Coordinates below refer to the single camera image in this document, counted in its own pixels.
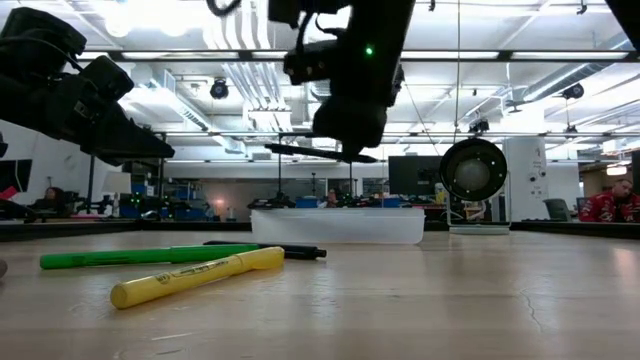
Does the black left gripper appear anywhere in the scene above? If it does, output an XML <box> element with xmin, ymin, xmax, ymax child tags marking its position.
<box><xmin>0</xmin><ymin>7</ymin><xmax>177</xmax><ymax>168</ymax></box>

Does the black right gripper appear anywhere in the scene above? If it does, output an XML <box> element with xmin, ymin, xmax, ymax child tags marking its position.
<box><xmin>267</xmin><ymin>0</ymin><xmax>416</xmax><ymax>158</ymax></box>

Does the green highlighter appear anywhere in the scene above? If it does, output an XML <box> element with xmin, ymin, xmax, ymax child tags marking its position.
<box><xmin>39</xmin><ymin>242</ymin><xmax>261</xmax><ymax>271</ymax></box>

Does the yellow highlighter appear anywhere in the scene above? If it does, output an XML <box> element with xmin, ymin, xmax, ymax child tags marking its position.
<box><xmin>109</xmin><ymin>245</ymin><xmax>286</xmax><ymax>311</ymax></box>

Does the clear hinged plastic supply box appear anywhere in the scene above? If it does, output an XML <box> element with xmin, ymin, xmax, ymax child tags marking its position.
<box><xmin>249</xmin><ymin>207</ymin><xmax>427</xmax><ymax>246</ymax></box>

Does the white lampshade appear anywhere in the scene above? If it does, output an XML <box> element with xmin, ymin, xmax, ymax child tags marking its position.
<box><xmin>101</xmin><ymin>170</ymin><xmax>133</xmax><ymax>196</ymax></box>

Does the black background rack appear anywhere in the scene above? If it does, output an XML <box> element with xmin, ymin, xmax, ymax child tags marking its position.
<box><xmin>84</xmin><ymin>130</ymin><xmax>167</xmax><ymax>217</ymax></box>

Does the black monitor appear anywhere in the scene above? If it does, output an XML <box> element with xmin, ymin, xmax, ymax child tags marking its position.
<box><xmin>387</xmin><ymin>155</ymin><xmax>445</xmax><ymax>197</ymax></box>

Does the white cylindrical desk lamp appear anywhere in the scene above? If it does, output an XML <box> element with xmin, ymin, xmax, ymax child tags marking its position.
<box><xmin>438</xmin><ymin>137</ymin><xmax>511</xmax><ymax>237</ymax></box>

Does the white column with controls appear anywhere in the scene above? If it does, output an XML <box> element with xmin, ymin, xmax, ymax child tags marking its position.
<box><xmin>501</xmin><ymin>136</ymin><xmax>550</xmax><ymax>222</ymax></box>

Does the grey armchair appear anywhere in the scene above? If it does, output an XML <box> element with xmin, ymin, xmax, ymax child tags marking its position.
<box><xmin>542</xmin><ymin>197</ymin><xmax>572</xmax><ymax>223</ymax></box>

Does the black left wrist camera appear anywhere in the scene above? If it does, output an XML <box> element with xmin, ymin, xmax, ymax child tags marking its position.
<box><xmin>78</xmin><ymin>54</ymin><xmax>135</xmax><ymax>102</ymax></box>

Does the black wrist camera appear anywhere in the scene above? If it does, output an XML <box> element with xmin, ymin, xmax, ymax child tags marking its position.
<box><xmin>283</xmin><ymin>40</ymin><xmax>351</xmax><ymax>86</ymax></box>
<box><xmin>78</xmin><ymin>54</ymin><xmax>135</xmax><ymax>102</ymax></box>

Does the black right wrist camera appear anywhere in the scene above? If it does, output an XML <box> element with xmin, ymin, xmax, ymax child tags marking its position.
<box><xmin>283</xmin><ymin>40</ymin><xmax>351</xmax><ymax>86</ymax></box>

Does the black background frame stand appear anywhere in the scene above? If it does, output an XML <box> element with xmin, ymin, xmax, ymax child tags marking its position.
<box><xmin>275</xmin><ymin>130</ymin><xmax>354</xmax><ymax>209</ymax></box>

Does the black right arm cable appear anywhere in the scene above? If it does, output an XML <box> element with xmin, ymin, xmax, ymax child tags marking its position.
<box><xmin>205</xmin><ymin>0</ymin><xmax>244</xmax><ymax>17</ymax></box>

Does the black overhead frame beam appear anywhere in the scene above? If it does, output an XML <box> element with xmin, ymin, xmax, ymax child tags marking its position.
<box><xmin>74</xmin><ymin>48</ymin><xmax>640</xmax><ymax>63</ymax></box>

